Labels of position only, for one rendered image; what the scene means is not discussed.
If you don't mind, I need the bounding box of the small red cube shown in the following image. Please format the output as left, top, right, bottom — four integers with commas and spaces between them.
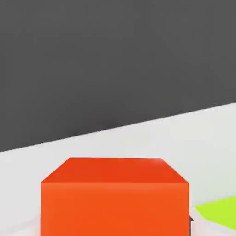
40, 157, 190, 236

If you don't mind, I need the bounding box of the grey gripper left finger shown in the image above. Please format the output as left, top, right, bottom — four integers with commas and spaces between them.
7, 212, 41, 236

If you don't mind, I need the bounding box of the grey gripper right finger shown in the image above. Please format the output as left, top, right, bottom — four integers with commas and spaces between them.
189, 206, 236, 236

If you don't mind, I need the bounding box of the small green cube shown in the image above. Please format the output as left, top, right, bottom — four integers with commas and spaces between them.
192, 196, 236, 231

